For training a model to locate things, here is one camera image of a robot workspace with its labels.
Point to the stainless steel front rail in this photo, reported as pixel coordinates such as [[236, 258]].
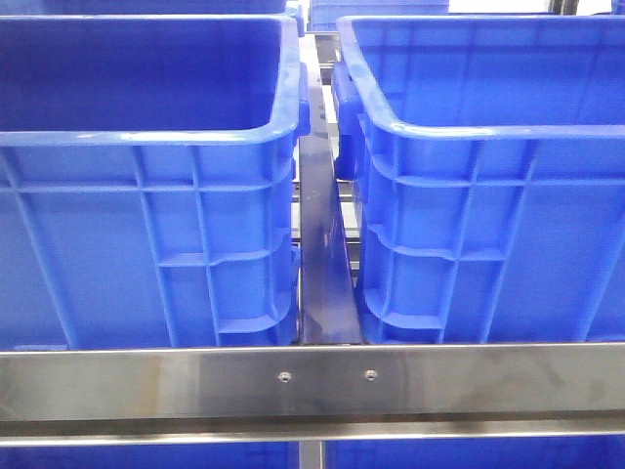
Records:
[[179, 396]]

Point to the blue crate far back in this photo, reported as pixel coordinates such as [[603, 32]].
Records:
[[324, 13]]

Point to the blue bin lower right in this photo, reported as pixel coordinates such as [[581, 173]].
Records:
[[537, 452]]

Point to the metal centre divider bar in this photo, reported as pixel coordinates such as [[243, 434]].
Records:
[[328, 308]]

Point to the blue plastic bin behind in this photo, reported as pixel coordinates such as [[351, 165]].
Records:
[[487, 154]]

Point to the blue plastic bin with buttons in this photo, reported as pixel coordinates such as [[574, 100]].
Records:
[[146, 181]]

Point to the blue bin lower left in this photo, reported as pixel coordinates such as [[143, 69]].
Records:
[[244, 455]]

